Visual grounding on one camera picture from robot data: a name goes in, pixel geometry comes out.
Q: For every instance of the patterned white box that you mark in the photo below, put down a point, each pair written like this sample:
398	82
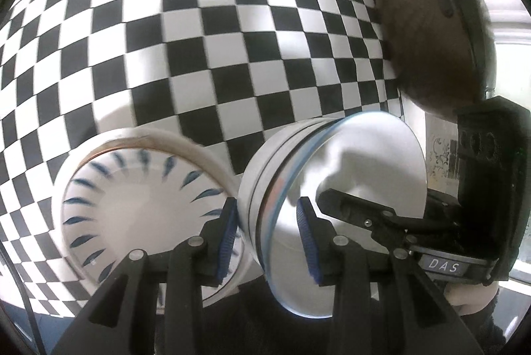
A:
442	155

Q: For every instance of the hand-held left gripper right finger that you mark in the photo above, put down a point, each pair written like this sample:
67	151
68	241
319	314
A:
308	243

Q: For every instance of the blue striped white bowl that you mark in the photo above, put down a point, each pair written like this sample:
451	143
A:
137	205

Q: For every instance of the dark brown pot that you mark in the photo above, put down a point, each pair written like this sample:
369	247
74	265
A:
427	27

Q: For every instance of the person's right forearm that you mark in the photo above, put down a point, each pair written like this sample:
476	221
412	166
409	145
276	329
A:
473	299

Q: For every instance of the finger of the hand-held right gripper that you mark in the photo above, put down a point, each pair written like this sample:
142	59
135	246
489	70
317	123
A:
352	205
394	236

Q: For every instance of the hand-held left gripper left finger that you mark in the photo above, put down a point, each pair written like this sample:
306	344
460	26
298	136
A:
227	243

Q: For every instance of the black white checkerboard sheet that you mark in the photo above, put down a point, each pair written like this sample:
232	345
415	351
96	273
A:
207	48

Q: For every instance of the blue rimmed white bowl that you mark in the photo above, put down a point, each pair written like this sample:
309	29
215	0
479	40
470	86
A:
373	155

